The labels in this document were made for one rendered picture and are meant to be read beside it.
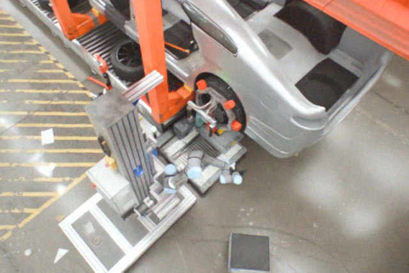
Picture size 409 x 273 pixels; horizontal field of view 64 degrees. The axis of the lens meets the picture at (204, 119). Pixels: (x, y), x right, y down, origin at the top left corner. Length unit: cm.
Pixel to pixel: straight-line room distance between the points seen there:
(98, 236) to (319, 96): 291
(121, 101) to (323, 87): 261
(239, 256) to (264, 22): 283
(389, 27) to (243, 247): 268
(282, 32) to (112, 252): 322
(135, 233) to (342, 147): 292
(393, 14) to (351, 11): 15
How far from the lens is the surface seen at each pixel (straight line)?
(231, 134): 423
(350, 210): 447
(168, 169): 308
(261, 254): 364
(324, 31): 429
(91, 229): 390
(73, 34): 505
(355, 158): 482
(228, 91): 342
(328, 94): 410
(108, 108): 228
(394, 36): 149
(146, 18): 275
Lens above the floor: 384
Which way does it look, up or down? 57 degrees down
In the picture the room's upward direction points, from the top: 4 degrees clockwise
